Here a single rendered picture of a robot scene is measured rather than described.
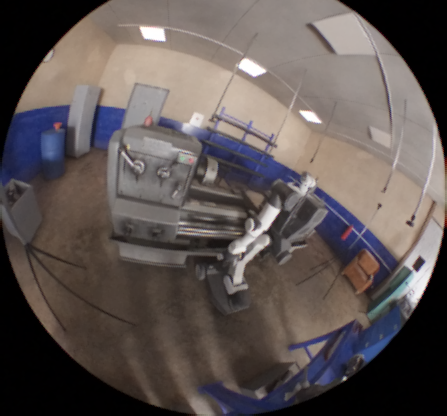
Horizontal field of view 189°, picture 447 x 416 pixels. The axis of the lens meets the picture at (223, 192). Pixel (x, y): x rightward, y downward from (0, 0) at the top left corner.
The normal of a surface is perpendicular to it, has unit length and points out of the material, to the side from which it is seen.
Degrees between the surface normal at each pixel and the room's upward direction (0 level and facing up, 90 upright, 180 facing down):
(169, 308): 0
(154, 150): 90
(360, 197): 90
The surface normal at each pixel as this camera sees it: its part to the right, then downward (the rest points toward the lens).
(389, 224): -0.88, -0.20
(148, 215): 0.47, -0.44
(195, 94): 0.29, 0.51
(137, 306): 0.39, -0.83
